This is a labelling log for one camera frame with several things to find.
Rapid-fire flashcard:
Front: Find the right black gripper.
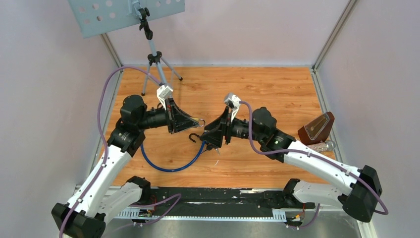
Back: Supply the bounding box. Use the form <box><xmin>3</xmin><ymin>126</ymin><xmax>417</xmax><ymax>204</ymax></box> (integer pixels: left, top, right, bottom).
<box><xmin>200</xmin><ymin>107</ymin><xmax>265</xmax><ymax>148</ymax></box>

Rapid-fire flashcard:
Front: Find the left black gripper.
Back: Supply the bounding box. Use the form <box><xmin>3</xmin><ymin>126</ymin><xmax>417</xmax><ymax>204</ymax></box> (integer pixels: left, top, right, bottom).
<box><xmin>137</xmin><ymin>98</ymin><xmax>199</xmax><ymax>134</ymax></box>

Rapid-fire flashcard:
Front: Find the brass padlock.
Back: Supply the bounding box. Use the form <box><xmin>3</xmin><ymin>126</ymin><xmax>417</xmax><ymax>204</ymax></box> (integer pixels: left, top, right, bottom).
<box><xmin>191</xmin><ymin>117</ymin><xmax>206</xmax><ymax>127</ymax></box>

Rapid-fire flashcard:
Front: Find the blue cable lock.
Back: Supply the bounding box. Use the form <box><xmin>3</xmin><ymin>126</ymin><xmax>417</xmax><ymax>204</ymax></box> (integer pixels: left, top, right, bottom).
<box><xmin>141</xmin><ymin>132</ymin><xmax>209</xmax><ymax>173</ymax></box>

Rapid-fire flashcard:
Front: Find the black keys bunch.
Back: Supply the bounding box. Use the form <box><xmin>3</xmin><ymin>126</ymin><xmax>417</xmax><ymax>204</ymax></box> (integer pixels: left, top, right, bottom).
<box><xmin>205</xmin><ymin>144</ymin><xmax>220</xmax><ymax>155</ymax></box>

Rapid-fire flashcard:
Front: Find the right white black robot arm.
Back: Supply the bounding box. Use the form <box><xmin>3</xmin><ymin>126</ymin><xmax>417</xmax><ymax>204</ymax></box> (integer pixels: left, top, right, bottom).
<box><xmin>200</xmin><ymin>107</ymin><xmax>388</xmax><ymax>223</ymax></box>

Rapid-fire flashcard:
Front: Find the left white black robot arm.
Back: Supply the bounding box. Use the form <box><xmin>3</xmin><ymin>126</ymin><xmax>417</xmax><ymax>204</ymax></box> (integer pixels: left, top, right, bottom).
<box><xmin>52</xmin><ymin>95</ymin><xmax>200</xmax><ymax>238</ymax></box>

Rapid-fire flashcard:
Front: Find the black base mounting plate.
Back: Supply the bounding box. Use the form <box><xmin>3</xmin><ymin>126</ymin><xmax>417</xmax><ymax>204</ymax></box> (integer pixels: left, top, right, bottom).
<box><xmin>137</xmin><ymin>187</ymin><xmax>316</xmax><ymax>218</ymax></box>

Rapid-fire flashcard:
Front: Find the brown wooden metronome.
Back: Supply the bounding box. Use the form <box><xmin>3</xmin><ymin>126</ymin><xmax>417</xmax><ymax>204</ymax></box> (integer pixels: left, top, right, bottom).
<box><xmin>298</xmin><ymin>112</ymin><xmax>335</xmax><ymax>145</ymax></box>

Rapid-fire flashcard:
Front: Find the blue music stand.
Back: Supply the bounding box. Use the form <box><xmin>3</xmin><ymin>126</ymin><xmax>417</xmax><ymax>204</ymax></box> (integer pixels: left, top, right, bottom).
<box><xmin>68</xmin><ymin>0</ymin><xmax>185</xmax><ymax>83</ymax></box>

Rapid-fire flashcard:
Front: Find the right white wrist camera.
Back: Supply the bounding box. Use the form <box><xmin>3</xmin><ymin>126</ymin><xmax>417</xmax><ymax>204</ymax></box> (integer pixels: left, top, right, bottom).
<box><xmin>223</xmin><ymin>92</ymin><xmax>241</xmax><ymax>122</ymax></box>

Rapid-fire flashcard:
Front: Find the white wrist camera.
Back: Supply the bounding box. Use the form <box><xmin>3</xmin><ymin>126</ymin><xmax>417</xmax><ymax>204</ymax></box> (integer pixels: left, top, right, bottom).
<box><xmin>223</xmin><ymin>92</ymin><xmax>241</xmax><ymax>122</ymax></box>
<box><xmin>157</xmin><ymin>83</ymin><xmax>173</xmax><ymax>110</ymax></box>

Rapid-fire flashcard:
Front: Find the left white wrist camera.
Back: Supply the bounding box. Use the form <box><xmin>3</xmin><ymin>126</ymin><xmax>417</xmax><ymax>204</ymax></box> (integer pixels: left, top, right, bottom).
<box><xmin>157</xmin><ymin>83</ymin><xmax>173</xmax><ymax>110</ymax></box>

